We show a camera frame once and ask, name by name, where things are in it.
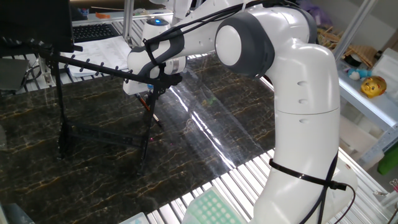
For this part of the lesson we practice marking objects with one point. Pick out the grey flat pad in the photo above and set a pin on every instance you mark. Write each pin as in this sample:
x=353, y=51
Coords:
x=12, y=74

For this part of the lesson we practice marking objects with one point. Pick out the green pipette tip box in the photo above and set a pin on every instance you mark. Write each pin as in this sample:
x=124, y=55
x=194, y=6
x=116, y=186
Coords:
x=211, y=208

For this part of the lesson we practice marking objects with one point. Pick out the aluminium frame post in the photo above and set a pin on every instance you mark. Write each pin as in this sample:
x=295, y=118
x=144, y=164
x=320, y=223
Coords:
x=354, y=29
x=128, y=18

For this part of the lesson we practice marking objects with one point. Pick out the green plastic container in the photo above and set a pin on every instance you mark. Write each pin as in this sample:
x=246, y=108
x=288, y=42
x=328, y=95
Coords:
x=388, y=161

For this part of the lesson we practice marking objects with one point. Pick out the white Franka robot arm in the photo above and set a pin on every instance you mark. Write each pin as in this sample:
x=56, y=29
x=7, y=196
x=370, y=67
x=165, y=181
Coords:
x=304, y=93

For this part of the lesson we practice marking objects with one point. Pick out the wicker basket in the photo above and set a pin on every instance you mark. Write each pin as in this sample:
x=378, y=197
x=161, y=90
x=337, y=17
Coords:
x=362, y=54

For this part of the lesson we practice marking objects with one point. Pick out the black monitor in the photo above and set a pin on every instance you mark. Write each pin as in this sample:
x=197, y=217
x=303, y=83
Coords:
x=34, y=21

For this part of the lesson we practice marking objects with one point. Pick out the white paper stack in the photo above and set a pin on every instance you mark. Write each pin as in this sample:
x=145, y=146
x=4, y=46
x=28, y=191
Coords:
x=99, y=53

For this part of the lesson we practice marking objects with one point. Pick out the blue plush toy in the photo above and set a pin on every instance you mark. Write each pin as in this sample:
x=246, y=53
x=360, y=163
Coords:
x=357, y=74

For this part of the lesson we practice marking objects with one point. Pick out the grey metal shelf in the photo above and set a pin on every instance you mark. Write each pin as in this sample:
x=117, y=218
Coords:
x=370, y=109

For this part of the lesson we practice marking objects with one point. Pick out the wooden pieces pile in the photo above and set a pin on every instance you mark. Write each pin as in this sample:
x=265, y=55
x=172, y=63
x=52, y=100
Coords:
x=329, y=35

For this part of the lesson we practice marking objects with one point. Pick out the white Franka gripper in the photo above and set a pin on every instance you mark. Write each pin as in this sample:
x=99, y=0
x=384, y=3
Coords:
x=133, y=87

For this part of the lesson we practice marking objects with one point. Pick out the yellow pig toy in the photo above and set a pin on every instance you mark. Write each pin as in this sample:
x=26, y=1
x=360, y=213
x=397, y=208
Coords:
x=373, y=87

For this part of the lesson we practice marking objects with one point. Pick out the silver wrist camera blue ends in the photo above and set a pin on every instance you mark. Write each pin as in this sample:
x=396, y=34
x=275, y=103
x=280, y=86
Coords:
x=150, y=87

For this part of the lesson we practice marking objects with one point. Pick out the orange small tool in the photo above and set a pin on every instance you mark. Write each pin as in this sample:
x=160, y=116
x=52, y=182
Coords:
x=102, y=15

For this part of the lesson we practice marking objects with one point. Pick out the black tripod stand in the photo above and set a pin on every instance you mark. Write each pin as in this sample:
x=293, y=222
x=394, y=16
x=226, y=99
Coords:
x=169, y=80

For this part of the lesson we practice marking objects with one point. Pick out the black keyboard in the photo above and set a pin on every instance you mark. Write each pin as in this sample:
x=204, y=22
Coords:
x=93, y=31

